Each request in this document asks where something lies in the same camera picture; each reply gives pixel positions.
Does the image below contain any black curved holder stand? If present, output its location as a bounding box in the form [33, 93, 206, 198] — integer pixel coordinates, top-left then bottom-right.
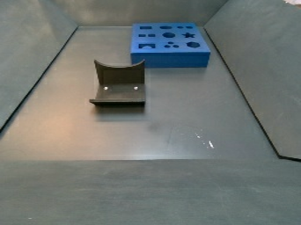
[90, 61, 146, 105]

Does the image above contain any blue shape sorter block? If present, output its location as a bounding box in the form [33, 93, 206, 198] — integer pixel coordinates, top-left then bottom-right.
[131, 23, 210, 68]

